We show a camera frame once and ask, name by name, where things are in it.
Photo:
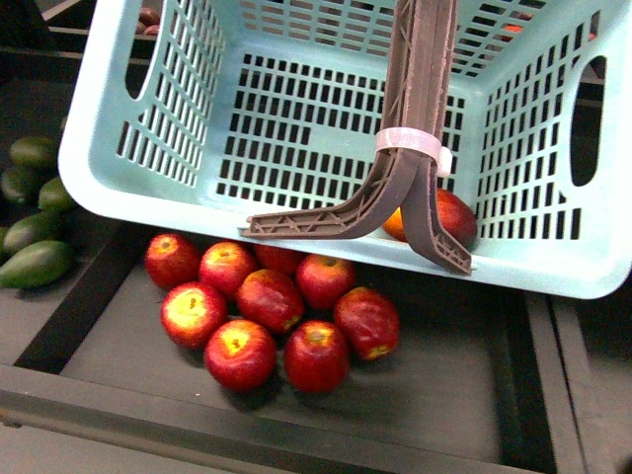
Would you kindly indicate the red apple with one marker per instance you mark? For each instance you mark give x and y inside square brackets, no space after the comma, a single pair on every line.
[225,265]
[241,355]
[283,260]
[191,312]
[316,357]
[171,259]
[323,280]
[270,298]
[370,322]

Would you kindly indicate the red yellow mango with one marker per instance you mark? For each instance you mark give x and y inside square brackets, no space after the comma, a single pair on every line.
[454,215]

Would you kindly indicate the light teal plastic basket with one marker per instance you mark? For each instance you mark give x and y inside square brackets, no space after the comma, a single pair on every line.
[247,107]

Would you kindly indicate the white zip tie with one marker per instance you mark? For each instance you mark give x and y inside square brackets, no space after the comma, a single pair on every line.
[415,140]

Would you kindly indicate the brown basket handle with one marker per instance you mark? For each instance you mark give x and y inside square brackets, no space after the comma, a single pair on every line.
[409,154]

